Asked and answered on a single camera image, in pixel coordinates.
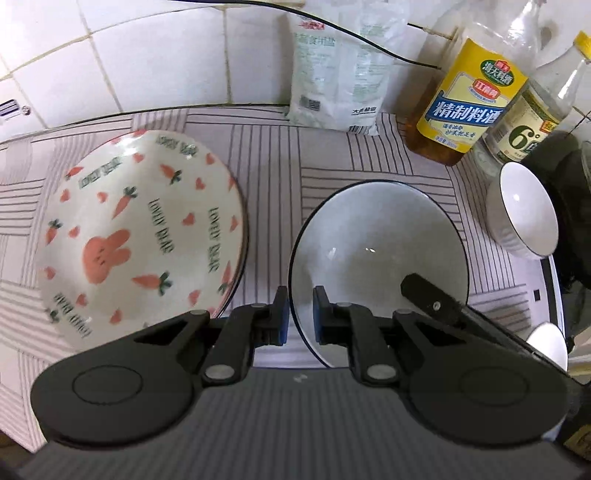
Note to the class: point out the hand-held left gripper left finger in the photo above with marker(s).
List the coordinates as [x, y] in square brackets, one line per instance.
[280, 318]

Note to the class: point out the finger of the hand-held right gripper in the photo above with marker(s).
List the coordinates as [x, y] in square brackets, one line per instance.
[429, 297]

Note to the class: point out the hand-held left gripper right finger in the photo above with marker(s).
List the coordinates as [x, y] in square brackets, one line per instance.
[319, 314]

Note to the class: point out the white bowl with black rim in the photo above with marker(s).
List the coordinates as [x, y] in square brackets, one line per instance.
[521, 207]
[549, 344]

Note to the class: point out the white plate with black rim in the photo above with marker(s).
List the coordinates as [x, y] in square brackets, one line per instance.
[369, 230]

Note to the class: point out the bunny carrot print plate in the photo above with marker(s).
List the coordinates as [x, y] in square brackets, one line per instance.
[138, 230]

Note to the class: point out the striped table cover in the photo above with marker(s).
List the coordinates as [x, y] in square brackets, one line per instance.
[272, 184]

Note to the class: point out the cooking wine bottle yellow label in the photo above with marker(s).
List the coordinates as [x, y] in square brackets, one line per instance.
[471, 106]

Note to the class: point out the clear vinegar bottle yellow cap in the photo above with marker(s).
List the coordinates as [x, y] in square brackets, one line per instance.
[531, 124]

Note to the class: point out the white salt bag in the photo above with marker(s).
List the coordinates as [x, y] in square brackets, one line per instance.
[341, 69]

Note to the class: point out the white wall meter sticker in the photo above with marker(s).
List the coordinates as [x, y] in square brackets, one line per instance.
[11, 110]

